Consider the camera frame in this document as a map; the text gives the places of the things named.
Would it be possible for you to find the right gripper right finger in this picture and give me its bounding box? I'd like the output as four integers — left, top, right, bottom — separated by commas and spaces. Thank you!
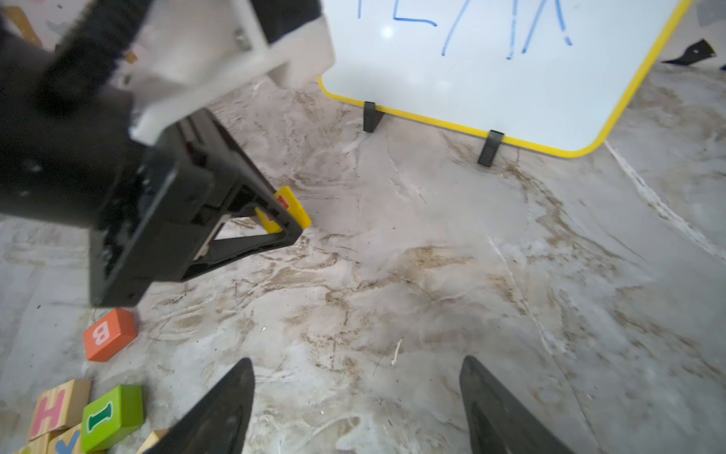
459, 356, 572, 453

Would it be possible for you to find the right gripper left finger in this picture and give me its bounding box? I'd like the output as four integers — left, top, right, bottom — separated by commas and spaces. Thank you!
147, 358, 255, 453

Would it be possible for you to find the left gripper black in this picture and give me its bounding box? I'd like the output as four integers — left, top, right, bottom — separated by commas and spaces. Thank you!
89, 109, 303, 308

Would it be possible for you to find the yellow E block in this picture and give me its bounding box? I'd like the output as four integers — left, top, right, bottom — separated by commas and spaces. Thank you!
255, 187, 312, 234

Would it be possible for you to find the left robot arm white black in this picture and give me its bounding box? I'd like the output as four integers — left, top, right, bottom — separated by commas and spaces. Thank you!
1, 1, 335, 308

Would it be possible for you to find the wooden C block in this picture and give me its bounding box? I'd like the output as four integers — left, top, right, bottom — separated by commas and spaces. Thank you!
137, 429, 169, 454

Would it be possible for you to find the green I block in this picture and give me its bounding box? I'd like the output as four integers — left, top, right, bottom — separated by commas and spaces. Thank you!
81, 384, 145, 453

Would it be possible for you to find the orange B block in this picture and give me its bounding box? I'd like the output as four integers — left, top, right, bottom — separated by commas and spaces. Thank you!
83, 308, 137, 362

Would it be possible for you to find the wooden X block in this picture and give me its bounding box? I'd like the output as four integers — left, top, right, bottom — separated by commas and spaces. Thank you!
47, 424, 83, 454

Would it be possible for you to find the wooden H block pink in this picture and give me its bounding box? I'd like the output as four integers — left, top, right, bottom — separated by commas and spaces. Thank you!
28, 378, 93, 441

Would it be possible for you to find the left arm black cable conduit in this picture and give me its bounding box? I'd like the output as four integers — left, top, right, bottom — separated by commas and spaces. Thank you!
33, 0, 154, 115

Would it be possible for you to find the whiteboard with yellow frame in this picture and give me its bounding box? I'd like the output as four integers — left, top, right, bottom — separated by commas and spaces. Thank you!
319, 0, 690, 159

